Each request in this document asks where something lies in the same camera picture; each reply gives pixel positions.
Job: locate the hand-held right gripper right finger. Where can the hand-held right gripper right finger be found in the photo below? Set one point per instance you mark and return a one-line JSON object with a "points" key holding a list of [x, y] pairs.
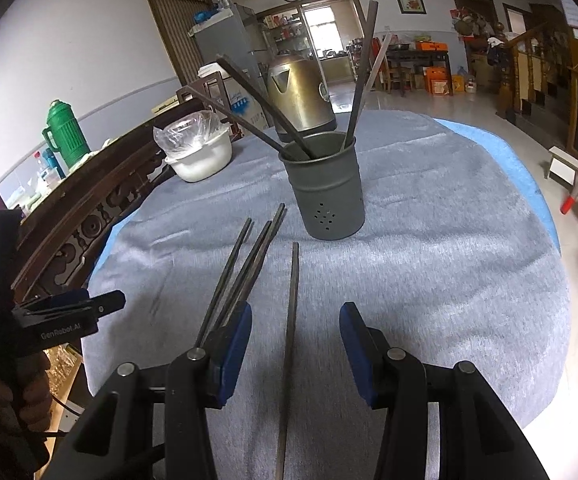
{"points": [[359, 355]]}

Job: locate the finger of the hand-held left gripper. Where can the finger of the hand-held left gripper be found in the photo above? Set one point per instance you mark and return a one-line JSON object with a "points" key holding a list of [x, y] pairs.
{"points": [[99, 301]]}

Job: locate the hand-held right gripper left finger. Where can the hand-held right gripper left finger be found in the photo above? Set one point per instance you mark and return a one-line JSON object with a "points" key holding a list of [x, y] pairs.
{"points": [[231, 355]]}

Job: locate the single dark metal chopstick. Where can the single dark metal chopstick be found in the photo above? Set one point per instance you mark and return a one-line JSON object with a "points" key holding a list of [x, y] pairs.
{"points": [[289, 360]]}

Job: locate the grey metal utensil holder cup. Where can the grey metal utensil holder cup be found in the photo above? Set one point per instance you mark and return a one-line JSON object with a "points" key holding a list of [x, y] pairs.
{"points": [[329, 195]]}

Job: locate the bundle of dark chopsticks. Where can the bundle of dark chopsticks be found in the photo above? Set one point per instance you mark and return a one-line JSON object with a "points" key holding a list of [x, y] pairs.
{"points": [[361, 70]]}

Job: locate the person's left hand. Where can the person's left hand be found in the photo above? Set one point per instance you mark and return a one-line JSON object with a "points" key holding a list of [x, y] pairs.
{"points": [[34, 390]]}

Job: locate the golden foil pile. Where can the golden foil pile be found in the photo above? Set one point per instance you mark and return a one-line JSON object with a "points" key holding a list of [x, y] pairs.
{"points": [[64, 365]]}

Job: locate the dark carved wooden sideboard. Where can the dark carved wooden sideboard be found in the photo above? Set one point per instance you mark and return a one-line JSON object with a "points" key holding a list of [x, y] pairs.
{"points": [[94, 200]]}

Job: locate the grey tablecloth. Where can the grey tablecloth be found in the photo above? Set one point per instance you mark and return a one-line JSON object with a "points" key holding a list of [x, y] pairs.
{"points": [[419, 260]]}

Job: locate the clear bottle with red cap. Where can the clear bottle with red cap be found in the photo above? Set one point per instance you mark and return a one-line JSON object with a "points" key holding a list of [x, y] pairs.
{"points": [[43, 167]]}

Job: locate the blue bottle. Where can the blue bottle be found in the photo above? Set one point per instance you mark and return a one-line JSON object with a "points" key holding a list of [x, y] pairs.
{"points": [[55, 162]]}

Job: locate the green thermos jug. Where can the green thermos jug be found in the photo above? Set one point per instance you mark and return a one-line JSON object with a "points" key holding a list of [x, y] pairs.
{"points": [[69, 135]]}

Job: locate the white plastic bowl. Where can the white plastic bowl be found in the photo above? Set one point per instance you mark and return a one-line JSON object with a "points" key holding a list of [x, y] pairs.
{"points": [[199, 160]]}

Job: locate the clear plastic bag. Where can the clear plastic bag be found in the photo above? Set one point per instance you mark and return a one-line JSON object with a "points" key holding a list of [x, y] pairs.
{"points": [[184, 132]]}

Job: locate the dark wooden chair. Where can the dark wooden chair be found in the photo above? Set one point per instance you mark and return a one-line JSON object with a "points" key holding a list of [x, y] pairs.
{"points": [[209, 87]]}

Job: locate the light blue table cover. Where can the light blue table cover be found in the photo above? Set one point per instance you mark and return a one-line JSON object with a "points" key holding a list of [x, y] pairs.
{"points": [[509, 160]]}

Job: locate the golden electric kettle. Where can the golden electric kettle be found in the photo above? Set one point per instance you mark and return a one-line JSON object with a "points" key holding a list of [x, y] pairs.
{"points": [[299, 100]]}

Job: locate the brown door with curtain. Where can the brown door with curtain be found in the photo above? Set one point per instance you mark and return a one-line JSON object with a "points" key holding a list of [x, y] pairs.
{"points": [[174, 30]]}

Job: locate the white step stool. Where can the white step stool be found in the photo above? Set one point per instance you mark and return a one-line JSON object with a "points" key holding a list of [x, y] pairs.
{"points": [[564, 160]]}

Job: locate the orange carton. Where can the orange carton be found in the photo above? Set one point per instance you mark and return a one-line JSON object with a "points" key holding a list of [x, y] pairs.
{"points": [[439, 82]]}

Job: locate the grey refrigerator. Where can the grey refrigerator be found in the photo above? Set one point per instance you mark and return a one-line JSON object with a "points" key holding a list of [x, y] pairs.
{"points": [[224, 40]]}

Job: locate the large clear water bottle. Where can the large clear water bottle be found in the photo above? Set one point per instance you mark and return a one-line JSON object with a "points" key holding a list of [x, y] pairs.
{"points": [[470, 80]]}

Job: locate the dark wooden side table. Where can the dark wooden side table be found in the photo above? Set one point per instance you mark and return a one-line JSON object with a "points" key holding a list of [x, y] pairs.
{"points": [[419, 55]]}

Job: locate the flat orange box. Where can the flat orange box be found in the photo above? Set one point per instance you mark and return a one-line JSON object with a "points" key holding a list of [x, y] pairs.
{"points": [[431, 46]]}

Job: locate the glass display shelf cabinet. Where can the glass display shelf cabinet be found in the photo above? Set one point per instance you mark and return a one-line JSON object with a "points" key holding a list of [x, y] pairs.
{"points": [[289, 30]]}

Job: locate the wooden stair railing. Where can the wooden stair railing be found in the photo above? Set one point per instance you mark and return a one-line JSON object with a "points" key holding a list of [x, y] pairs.
{"points": [[534, 75]]}

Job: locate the framed wall picture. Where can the framed wall picture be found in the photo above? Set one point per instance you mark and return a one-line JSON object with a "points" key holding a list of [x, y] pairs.
{"points": [[410, 0]]}

